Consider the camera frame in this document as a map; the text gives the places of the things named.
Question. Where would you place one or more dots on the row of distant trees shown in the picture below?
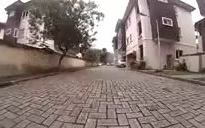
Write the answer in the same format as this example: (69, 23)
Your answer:
(96, 55)

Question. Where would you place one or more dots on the white car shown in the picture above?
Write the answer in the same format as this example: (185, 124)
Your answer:
(122, 63)

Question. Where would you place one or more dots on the tall dark building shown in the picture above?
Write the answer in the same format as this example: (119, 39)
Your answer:
(119, 38)

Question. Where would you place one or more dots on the grey brick paved road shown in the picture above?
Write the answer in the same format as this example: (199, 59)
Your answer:
(103, 96)

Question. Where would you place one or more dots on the green bush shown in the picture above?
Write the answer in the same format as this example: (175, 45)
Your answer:
(181, 66)
(136, 65)

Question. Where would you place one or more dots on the large leafy tree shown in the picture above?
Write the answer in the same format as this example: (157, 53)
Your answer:
(61, 26)

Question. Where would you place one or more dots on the tall white and brown building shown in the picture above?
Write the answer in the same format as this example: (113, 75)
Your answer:
(150, 33)

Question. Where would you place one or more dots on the concrete kerb strip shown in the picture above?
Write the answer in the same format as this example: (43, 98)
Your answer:
(33, 77)

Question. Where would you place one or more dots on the pale concrete pavement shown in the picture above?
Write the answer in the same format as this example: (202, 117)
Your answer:
(190, 77)

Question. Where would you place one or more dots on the white and brown house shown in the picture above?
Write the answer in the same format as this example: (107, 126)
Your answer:
(15, 23)

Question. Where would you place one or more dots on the long beige boundary wall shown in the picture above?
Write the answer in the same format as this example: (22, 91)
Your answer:
(23, 61)

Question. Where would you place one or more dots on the low white wall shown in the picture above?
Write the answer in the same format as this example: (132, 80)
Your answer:
(193, 62)

